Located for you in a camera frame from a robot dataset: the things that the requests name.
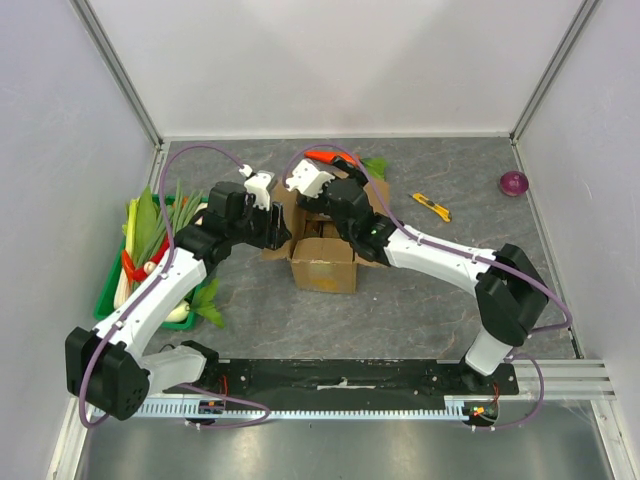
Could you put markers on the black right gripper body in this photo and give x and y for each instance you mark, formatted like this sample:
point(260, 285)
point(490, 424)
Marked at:
point(338, 181)

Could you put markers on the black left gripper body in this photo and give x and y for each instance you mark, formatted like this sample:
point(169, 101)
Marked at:
point(271, 234)

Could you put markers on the brown cardboard express box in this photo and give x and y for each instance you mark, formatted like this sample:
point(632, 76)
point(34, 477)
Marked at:
point(319, 259)

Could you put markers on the yellow utility knife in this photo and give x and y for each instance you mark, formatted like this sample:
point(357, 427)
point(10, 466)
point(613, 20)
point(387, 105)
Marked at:
point(436, 208)

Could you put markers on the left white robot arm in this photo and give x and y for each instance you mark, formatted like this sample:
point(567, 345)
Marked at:
point(107, 366)

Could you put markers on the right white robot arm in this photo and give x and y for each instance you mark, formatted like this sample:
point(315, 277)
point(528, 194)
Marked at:
point(508, 290)

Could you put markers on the orange toy carrot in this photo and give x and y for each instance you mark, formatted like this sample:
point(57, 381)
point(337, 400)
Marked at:
point(327, 157)

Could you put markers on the green carrot leaves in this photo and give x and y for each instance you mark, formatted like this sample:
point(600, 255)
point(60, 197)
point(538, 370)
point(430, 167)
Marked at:
point(376, 166)

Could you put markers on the green beans bunch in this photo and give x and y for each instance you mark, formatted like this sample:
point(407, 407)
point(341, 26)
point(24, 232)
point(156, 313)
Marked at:
point(180, 211)

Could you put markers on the green leaf beside tray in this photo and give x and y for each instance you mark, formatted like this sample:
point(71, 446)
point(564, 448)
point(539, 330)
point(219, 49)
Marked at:
point(203, 303)

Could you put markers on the white radish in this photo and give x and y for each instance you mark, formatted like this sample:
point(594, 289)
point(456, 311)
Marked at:
point(179, 313)

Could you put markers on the green leafy vegetable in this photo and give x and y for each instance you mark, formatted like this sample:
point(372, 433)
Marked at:
point(143, 223)

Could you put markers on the red chili pepper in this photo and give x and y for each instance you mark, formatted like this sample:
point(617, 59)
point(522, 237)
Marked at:
point(139, 274)

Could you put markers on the green vegetable tray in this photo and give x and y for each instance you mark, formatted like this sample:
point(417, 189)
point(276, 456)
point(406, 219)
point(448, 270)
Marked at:
point(104, 306)

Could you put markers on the purple red onion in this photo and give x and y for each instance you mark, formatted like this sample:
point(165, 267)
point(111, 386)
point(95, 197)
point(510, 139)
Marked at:
point(514, 183)

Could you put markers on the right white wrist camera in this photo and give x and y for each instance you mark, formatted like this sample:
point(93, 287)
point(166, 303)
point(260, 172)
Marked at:
point(307, 179)

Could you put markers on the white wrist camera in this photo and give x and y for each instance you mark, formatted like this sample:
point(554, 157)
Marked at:
point(259, 183)
point(307, 179)

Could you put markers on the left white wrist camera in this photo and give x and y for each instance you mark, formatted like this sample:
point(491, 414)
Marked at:
point(259, 183)

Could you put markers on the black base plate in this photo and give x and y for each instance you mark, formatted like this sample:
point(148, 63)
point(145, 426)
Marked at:
point(433, 377)

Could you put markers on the grey slotted cable duct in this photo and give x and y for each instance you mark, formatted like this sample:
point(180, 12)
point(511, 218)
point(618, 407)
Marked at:
point(206, 408)

